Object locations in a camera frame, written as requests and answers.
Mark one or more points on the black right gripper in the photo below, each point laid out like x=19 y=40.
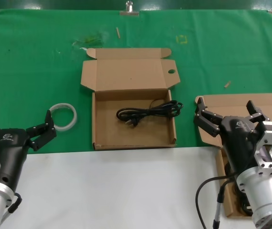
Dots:
x=240 y=143

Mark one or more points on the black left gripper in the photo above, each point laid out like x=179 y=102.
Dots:
x=12 y=152

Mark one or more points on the cardboard box with round hole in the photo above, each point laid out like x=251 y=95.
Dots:
x=131 y=71

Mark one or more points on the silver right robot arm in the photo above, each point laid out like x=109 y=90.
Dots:
x=262 y=195

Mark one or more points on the clear plastic wrapper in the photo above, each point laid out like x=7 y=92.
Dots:
x=90 y=39

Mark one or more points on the open brown cardboard box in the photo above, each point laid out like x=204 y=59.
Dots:
x=231 y=105

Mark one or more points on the clear tape roll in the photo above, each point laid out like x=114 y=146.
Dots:
x=74 y=119

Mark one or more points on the short wooden stick piece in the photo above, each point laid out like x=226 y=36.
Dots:
x=227 y=84

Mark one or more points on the long wooden stick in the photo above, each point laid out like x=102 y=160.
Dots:
x=118 y=32

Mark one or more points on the green table cloth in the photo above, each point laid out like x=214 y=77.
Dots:
x=31 y=71

